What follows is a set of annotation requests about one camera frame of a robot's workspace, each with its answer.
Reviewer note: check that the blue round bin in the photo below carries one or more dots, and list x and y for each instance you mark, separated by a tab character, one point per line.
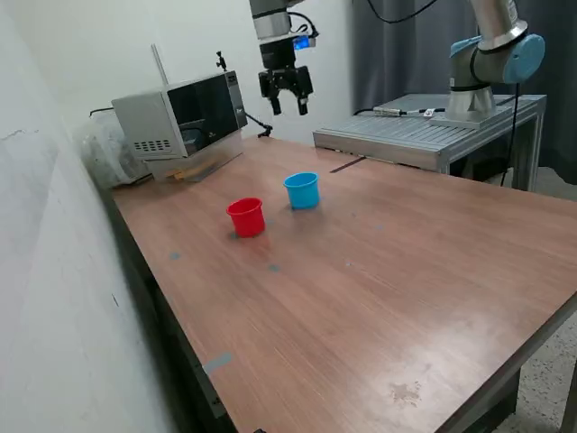
304	194

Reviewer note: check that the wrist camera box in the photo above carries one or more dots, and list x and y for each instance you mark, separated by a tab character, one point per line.
304	42

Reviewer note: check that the red round bin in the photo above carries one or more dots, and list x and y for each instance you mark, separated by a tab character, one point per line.
247	221

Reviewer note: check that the silver microwave oven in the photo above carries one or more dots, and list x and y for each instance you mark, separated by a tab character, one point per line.
149	122

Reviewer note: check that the clear plastic bag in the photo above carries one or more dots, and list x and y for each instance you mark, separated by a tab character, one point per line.
103	153

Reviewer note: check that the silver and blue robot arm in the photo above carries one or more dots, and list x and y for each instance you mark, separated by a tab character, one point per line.
482	63

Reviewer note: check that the black camera mount stud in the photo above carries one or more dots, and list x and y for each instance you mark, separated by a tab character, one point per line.
221	63

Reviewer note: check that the dark brown tape strip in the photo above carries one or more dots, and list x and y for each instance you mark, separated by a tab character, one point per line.
347	164

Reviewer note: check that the dark grey curtain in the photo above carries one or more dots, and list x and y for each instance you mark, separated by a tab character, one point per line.
405	67

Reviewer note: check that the black two-finger gripper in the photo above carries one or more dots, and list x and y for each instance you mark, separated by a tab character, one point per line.
279	56

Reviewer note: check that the wooden shim pieces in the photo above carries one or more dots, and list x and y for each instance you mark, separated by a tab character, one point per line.
180	175

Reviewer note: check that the aluminium robot mounting plate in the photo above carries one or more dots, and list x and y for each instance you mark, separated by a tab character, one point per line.
451	122

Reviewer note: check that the white wall strip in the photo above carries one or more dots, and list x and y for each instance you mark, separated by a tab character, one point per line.
160	65

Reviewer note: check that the white warning tag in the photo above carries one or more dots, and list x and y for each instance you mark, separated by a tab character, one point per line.
429	112

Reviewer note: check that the long grey tape strip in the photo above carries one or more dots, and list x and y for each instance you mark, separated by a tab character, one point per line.
217	363

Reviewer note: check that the grey metal table bracket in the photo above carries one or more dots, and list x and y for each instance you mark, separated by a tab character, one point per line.
212	397

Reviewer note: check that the slotted aluminium robot stand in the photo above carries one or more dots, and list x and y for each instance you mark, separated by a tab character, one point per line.
387	131

